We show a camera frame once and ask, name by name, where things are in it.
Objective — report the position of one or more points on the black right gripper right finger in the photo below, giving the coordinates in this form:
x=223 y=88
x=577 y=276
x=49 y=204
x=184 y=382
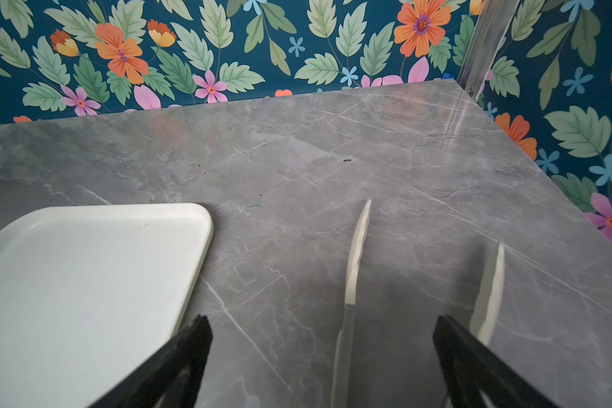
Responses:
x=474 y=376

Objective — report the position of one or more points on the steel tongs with white tips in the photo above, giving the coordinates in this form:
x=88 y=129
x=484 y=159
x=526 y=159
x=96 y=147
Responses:
x=482 y=323

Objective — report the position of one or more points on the aluminium frame post right rear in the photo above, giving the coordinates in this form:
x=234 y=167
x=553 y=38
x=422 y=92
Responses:
x=490 y=29

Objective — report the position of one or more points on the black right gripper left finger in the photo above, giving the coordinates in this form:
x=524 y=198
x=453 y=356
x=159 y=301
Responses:
x=172 y=377

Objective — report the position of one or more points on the white plastic tray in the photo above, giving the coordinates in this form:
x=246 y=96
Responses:
x=89 y=293

